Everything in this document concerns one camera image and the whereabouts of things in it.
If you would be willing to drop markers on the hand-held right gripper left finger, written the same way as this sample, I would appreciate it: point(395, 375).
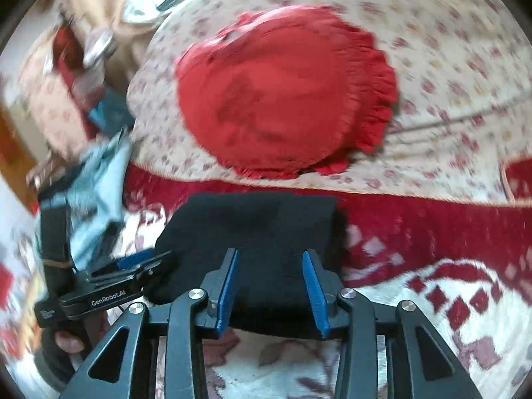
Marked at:
point(226, 295)

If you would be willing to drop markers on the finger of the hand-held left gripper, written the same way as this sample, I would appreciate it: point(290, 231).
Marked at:
point(145, 267)
point(133, 259)

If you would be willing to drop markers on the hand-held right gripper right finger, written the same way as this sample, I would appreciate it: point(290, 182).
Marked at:
point(316, 295)

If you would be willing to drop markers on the black pants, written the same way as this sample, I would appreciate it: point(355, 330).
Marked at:
point(266, 232)

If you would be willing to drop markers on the person's left hand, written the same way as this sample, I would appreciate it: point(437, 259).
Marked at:
point(68, 341)

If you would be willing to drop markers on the light blue cloth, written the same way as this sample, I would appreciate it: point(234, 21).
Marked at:
point(104, 174)

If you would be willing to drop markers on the red white plush blanket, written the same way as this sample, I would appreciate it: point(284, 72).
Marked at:
point(436, 224)

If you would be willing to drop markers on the teal box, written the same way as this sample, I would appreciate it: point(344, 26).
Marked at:
point(110, 110)

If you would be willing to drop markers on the floral fabric cushion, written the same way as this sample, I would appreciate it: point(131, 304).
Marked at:
point(45, 91)

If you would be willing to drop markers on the red round ruffled cushion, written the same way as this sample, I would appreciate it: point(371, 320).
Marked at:
point(282, 91)

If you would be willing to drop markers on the beige cloth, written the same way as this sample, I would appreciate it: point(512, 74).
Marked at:
point(124, 12)

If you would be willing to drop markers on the cream floral bedcover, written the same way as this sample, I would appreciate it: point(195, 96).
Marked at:
point(436, 29)

